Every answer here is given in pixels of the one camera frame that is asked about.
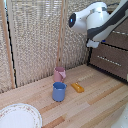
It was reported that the dark brown drawer cabinet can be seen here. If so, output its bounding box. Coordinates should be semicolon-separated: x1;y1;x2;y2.
87;9;128;84

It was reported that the pink mug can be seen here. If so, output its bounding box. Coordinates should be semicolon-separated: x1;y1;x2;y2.
54;66;67;83

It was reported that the orange rectangular block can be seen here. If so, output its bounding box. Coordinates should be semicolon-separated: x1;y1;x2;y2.
70;82;85;94

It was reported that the blue mug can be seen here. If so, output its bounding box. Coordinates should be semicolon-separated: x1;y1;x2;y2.
51;81;68;103

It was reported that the woven bamboo screen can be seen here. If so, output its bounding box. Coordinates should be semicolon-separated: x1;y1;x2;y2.
0;0;128;94

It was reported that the white plate with patterned rim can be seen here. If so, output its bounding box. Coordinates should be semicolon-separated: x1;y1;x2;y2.
0;102;43;128

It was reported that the silver lower drawer handle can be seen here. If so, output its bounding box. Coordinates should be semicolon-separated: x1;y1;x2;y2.
97;55;123;68

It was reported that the silver drawer handle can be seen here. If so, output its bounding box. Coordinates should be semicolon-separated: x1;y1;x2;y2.
97;55;123;68
113;30;128;36

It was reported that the silver top drawer handle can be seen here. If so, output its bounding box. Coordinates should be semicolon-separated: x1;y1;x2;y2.
113;30;128;36

